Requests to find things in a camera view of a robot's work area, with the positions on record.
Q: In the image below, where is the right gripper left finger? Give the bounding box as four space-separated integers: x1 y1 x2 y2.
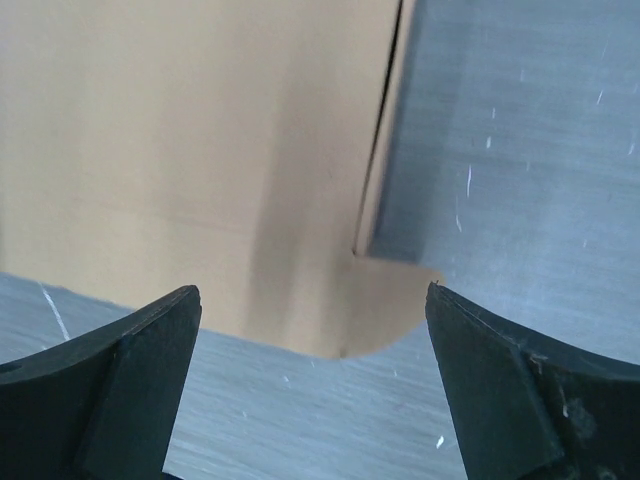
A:
1 285 202 479

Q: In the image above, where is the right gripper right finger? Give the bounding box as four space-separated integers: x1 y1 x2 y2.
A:
425 283 639 480

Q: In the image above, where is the cardboard box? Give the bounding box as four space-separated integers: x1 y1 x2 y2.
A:
1 1 441 358

